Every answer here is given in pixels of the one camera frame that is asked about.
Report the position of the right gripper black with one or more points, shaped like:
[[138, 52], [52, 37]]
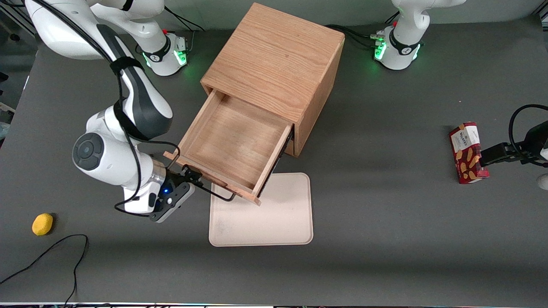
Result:
[[174, 178]]

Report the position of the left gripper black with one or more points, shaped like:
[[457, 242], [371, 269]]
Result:
[[535, 140]]

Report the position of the wooden drawer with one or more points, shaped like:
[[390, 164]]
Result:
[[235, 141]]

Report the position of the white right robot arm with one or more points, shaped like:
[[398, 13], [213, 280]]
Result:
[[107, 154]]

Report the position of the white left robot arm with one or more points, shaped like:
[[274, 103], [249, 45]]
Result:
[[402, 42]]

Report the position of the wooden drawer cabinet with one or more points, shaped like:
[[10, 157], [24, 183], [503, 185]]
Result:
[[274, 55]]

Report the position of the red shortbread cookie box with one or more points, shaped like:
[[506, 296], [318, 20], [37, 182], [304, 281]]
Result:
[[464, 164]]

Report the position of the cream plastic tray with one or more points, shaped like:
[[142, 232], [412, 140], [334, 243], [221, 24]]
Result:
[[274, 214]]

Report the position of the yellow lemon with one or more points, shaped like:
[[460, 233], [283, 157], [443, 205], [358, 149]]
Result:
[[42, 224]]

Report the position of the aluminium frame rail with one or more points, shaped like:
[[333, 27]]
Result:
[[17, 19]]

